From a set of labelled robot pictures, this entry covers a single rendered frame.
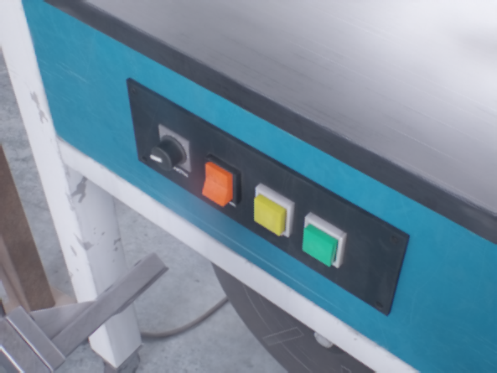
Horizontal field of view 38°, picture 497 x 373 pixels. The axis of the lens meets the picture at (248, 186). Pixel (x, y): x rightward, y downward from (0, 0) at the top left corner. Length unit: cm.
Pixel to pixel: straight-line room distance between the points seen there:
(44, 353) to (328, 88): 24
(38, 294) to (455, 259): 87
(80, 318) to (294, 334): 63
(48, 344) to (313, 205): 20
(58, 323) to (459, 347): 27
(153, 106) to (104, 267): 39
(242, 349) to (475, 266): 78
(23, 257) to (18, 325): 74
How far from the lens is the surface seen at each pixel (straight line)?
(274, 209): 52
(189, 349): 121
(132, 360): 115
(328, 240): 50
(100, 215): 86
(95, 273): 92
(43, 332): 42
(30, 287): 120
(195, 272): 129
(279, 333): 105
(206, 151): 55
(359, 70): 50
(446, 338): 53
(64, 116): 71
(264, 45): 51
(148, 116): 58
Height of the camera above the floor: 104
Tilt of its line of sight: 47 degrees down
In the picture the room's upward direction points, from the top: straight up
